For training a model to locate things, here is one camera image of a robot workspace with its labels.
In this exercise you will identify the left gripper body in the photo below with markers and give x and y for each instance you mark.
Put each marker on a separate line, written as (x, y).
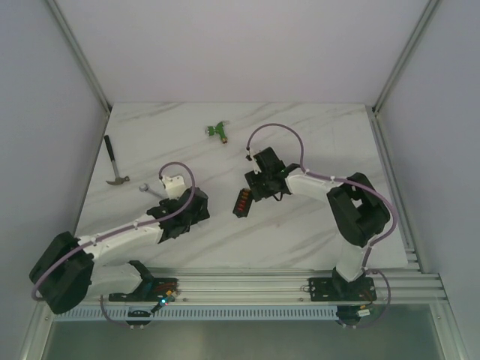
(196, 207)

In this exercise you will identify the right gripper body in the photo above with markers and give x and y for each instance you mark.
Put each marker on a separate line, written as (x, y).
(259, 185)

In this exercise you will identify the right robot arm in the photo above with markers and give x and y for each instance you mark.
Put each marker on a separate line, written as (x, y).
(360, 215)

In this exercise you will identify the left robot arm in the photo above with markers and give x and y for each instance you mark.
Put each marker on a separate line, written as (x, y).
(73, 269)

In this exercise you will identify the silver open-end wrench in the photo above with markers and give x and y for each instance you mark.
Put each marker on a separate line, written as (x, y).
(145, 188)

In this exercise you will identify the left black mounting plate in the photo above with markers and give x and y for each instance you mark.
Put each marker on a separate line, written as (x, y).
(148, 291)

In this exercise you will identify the black mounting plate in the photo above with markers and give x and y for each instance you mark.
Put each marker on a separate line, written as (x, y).
(329, 289)
(148, 291)

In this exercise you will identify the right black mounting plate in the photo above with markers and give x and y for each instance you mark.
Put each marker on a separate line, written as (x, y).
(329, 289)

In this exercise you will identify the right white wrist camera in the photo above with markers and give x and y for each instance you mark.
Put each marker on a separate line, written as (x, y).
(256, 157)

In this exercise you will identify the claw hammer black handle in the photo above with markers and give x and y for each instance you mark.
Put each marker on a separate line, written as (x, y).
(119, 180)

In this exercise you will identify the white slotted cable duct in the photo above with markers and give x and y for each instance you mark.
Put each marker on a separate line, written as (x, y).
(172, 312)

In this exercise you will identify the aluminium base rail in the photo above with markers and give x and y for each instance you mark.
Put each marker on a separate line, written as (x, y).
(242, 286)

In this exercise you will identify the right aluminium frame post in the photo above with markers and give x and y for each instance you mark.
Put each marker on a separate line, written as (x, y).
(407, 53)

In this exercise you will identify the aluminium frame post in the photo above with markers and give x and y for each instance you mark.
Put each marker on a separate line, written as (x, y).
(78, 54)
(407, 53)

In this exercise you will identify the left aluminium frame post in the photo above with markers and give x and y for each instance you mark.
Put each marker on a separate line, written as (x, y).
(78, 54)

